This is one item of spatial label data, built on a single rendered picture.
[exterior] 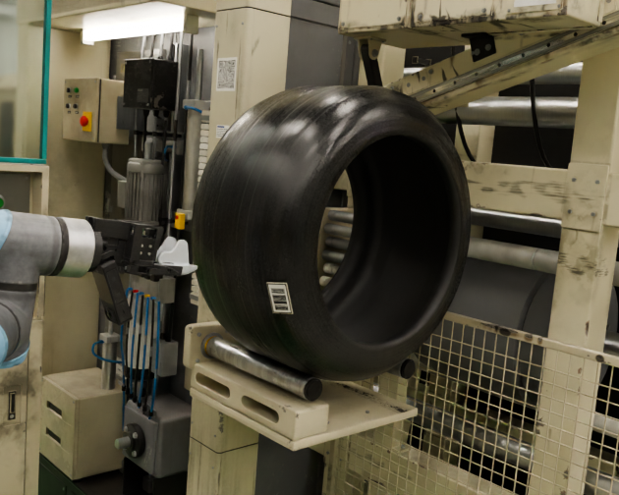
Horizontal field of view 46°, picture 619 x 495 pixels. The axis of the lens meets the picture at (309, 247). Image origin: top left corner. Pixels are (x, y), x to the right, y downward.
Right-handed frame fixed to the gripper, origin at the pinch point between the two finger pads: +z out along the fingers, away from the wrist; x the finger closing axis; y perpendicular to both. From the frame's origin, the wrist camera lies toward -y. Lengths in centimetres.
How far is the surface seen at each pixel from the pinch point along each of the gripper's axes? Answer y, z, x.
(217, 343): -18.4, 25.5, 21.9
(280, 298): -2.1, 12.2, -11.0
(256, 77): 42, 29, 28
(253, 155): 21.9, 9.7, -0.2
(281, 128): 27.7, 12.9, -2.8
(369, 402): -26, 54, 0
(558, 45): 55, 63, -25
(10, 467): -60, 2, 64
